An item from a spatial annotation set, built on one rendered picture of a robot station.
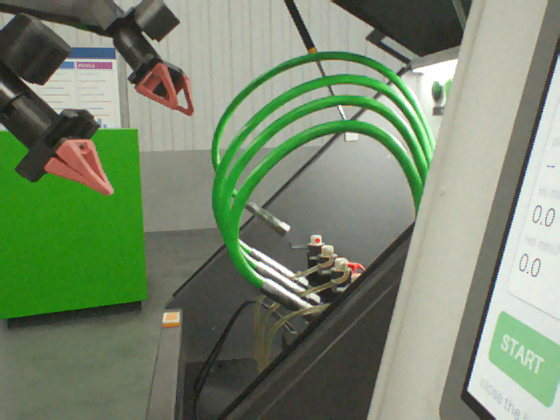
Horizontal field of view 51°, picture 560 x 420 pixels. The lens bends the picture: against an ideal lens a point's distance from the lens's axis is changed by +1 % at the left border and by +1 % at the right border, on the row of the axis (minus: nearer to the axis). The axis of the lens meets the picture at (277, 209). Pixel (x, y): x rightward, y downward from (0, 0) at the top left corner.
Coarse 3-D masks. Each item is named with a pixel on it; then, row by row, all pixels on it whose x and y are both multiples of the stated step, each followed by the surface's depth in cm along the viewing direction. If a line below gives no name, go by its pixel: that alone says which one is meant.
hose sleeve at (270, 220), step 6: (246, 204) 100; (252, 204) 100; (252, 210) 100; (258, 210) 99; (264, 210) 100; (258, 216) 100; (264, 216) 99; (270, 216) 99; (270, 222) 99; (276, 222) 99; (276, 228) 99
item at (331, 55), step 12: (288, 60) 95; (300, 60) 94; (312, 60) 94; (348, 60) 92; (360, 60) 92; (372, 60) 91; (264, 72) 96; (276, 72) 95; (384, 72) 91; (252, 84) 96; (396, 84) 91; (240, 96) 97; (408, 96) 91; (228, 108) 98; (420, 108) 91; (228, 120) 99; (420, 120) 91; (216, 132) 99; (216, 144) 100; (432, 144) 91; (216, 156) 100; (216, 168) 100
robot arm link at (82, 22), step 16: (0, 0) 114; (16, 0) 113; (32, 0) 113; (48, 0) 112; (64, 0) 111; (80, 0) 110; (112, 0) 109; (48, 16) 112; (64, 16) 111; (80, 16) 110; (96, 32) 114
